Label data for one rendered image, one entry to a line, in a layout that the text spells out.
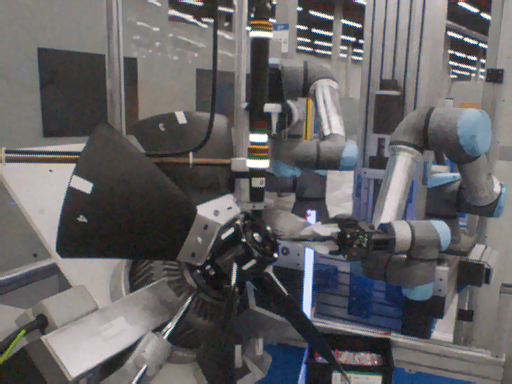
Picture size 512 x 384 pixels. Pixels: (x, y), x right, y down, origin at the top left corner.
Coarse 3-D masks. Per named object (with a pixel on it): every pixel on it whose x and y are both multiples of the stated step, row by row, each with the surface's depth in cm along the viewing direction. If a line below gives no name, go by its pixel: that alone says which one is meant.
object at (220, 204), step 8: (216, 200) 108; (224, 200) 108; (232, 200) 108; (200, 208) 107; (208, 208) 107; (216, 208) 107; (224, 208) 107; (232, 208) 107; (208, 216) 106; (224, 216) 106; (232, 216) 107
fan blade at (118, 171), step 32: (96, 128) 82; (96, 160) 81; (128, 160) 85; (96, 192) 81; (128, 192) 84; (160, 192) 89; (64, 224) 77; (96, 224) 81; (128, 224) 85; (160, 224) 89; (192, 224) 94; (64, 256) 77; (96, 256) 82; (128, 256) 86; (160, 256) 91
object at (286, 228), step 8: (272, 208) 137; (264, 216) 130; (272, 216) 131; (280, 216) 132; (288, 216) 134; (296, 216) 136; (272, 224) 125; (280, 224) 126; (288, 224) 127; (296, 224) 128; (304, 224) 131; (312, 224) 134; (280, 232) 119; (288, 232) 120; (296, 232) 121; (280, 240) 114
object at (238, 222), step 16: (224, 224) 101; (240, 224) 98; (256, 224) 103; (224, 240) 98; (240, 240) 96; (256, 240) 100; (272, 240) 105; (208, 256) 101; (224, 256) 98; (240, 256) 97; (256, 256) 97; (272, 256) 101; (192, 272) 100; (208, 272) 101; (224, 272) 99; (240, 272) 99; (256, 272) 100; (208, 288) 100; (240, 288) 106
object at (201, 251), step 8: (200, 216) 95; (200, 224) 96; (208, 224) 97; (216, 224) 98; (192, 232) 95; (200, 232) 97; (208, 232) 98; (216, 232) 99; (192, 240) 96; (208, 240) 98; (184, 248) 95; (192, 248) 96; (200, 248) 97; (208, 248) 99; (184, 256) 95; (200, 256) 98; (192, 264) 97; (200, 264) 98
